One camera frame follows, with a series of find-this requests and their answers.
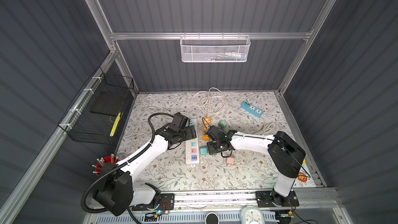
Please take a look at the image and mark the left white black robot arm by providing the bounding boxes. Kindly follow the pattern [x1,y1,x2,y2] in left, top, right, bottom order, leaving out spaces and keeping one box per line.
[80,113,196,216]

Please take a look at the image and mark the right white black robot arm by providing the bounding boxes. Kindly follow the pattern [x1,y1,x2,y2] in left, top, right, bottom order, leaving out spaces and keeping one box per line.
[205,125,306,199]

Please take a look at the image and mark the orange power strip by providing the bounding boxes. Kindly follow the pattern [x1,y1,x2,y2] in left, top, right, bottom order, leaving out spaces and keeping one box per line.
[202,117,211,142]

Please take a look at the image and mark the white multicolour power strip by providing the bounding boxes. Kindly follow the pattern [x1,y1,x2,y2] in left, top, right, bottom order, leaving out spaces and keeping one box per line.
[184,119,200,168]

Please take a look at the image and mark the blue power strip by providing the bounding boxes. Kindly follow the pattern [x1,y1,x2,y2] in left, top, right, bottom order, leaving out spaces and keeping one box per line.
[241,101,263,118]

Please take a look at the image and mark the pink plug adapter front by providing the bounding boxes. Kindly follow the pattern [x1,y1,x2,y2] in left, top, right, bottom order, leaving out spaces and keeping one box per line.
[226,157,235,166]

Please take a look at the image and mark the floral table mat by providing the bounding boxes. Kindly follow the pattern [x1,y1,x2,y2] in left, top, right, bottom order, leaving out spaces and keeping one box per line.
[117,89,291,191]

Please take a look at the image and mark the yellow marker in basket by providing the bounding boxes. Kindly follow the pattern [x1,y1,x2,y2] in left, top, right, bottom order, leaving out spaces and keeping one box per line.
[109,112,122,137]

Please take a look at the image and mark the black pad in basket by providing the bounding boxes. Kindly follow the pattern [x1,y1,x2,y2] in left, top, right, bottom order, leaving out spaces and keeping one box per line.
[90,91,125,117]

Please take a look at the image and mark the black round knob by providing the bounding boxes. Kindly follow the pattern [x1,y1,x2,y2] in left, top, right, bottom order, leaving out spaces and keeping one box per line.
[205,212,220,224]

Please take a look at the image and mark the white analog clock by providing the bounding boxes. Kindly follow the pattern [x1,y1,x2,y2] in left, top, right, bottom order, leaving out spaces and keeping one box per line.
[240,207,265,224]

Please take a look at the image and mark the markers in white basket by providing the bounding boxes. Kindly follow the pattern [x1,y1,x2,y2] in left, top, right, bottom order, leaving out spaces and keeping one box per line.
[205,52,247,62]

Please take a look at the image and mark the red pencil cup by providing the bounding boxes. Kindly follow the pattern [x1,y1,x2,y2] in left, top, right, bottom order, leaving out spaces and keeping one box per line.
[92,153,120,176]

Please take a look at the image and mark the blue strip white cable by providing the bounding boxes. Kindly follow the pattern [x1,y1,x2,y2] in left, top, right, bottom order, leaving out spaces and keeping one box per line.
[257,114,277,135]

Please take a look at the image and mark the orange strip white cable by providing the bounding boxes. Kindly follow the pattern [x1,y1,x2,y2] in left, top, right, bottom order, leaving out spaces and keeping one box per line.
[190,86,228,117]

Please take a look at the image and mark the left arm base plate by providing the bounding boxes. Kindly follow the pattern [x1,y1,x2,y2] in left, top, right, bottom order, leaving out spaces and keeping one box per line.
[131,193,175,211]

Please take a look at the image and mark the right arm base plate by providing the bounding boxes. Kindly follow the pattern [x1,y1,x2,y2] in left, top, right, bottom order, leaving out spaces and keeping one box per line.
[255,190,300,207]

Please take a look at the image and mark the white wire wall basket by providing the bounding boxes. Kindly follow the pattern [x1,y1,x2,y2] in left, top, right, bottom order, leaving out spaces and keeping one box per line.
[179,35,251,63]

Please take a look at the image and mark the black wire wall basket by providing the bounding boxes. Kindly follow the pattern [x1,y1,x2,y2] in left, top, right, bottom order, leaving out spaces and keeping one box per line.
[59,69,134,145]

